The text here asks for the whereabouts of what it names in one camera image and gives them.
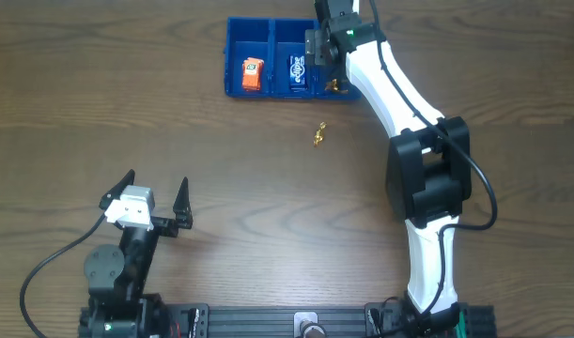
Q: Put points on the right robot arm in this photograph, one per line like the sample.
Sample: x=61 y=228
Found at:
x=385 y=80

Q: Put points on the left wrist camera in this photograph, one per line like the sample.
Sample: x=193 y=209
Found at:
x=131 y=206

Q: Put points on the blue candy pack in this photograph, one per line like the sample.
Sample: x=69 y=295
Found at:
x=298 y=70

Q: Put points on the gold candy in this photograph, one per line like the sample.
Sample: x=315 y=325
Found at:
x=332 y=85
x=319 y=135

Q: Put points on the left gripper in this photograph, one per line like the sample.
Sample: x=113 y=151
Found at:
x=164 y=226

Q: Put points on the blue tray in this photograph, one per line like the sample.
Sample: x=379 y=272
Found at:
x=282 y=37

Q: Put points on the mounting rail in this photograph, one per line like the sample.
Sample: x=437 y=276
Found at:
x=258 y=321

